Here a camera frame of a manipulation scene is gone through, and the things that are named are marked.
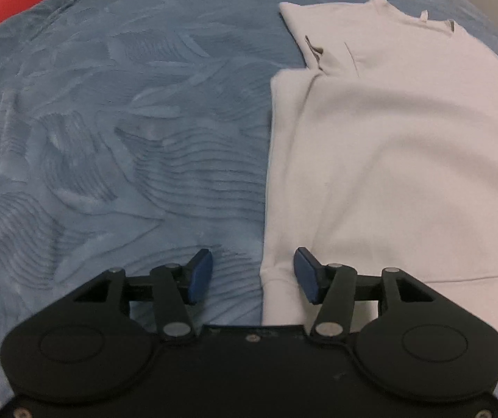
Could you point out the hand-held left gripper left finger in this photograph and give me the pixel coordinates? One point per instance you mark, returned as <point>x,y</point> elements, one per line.
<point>200,276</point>

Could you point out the white printed sweatshirt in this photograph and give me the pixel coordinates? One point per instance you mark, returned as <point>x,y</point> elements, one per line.
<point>397,161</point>

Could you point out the blue textured blanket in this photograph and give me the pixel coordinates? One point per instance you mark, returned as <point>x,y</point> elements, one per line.
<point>122,139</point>

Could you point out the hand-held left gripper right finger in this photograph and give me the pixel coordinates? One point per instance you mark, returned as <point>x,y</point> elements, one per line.
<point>306,278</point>

